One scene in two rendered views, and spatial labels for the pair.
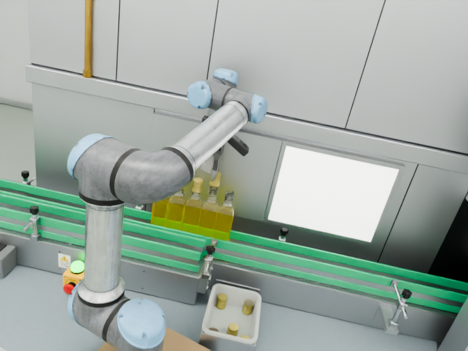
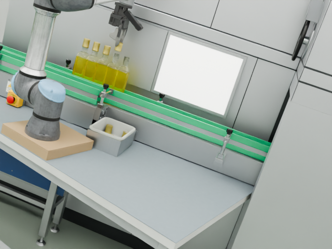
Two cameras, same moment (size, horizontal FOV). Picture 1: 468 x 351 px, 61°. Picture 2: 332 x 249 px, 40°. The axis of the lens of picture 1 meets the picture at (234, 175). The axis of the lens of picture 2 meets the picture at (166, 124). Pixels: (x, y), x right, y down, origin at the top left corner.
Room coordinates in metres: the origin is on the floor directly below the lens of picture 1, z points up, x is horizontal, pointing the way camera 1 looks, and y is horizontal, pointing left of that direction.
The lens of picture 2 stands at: (-1.06, -0.57, 1.58)
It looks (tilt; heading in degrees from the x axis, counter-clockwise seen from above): 17 degrees down; 7
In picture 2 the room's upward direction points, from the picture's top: 18 degrees clockwise
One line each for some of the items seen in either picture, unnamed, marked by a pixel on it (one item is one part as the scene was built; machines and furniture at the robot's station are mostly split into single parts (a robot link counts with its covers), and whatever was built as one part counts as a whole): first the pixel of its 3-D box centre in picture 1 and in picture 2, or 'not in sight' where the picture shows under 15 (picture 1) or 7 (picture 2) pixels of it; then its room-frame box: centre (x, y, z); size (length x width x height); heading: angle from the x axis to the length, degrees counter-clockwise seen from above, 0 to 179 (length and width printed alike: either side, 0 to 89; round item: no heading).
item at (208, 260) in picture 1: (209, 258); (104, 95); (1.09, 0.03, 0.95); 0.17 x 0.03 x 0.12; 177
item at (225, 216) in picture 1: (223, 229); (119, 85); (1.21, 0.00, 0.99); 0.06 x 0.06 x 0.21; 88
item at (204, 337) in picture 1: (232, 315); (112, 135); (1.01, -0.08, 0.79); 0.27 x 0.17 x 0.08; 177
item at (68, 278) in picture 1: (76, 278); (16, 98); (1.04, 0.46, 0.79); 0.07 x 0.07 x 0.07; 87
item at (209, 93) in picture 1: (211, 95); not in sight; (1.12, 0.11, 1.49); 0.11 x 0.11 x 0.08; 66
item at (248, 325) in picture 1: (231, 320); (111, 135); (0.98, -0.08, 0.80); 0.22 x 0.17 x 0.09; 177
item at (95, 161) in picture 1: (104, 243); (40, 41); (0.78, 0.28, 1.17); 0.15 x 0.12 x 0.55; 66
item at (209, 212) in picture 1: (207, 225); (109, 81); (1.22, 0.06, 0.99); 0.06 x 0.06 x 0.21; 87
